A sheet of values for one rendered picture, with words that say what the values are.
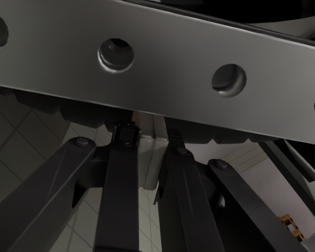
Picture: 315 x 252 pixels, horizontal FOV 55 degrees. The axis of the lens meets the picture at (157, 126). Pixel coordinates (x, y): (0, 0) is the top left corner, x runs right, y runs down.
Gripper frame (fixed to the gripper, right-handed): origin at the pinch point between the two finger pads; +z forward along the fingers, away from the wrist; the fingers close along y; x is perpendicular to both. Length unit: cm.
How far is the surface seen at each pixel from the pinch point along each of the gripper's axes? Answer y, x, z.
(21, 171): -30, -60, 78
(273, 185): 297, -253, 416
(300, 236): 324, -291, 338
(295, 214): 365, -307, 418
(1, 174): -34, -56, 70
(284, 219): 317, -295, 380
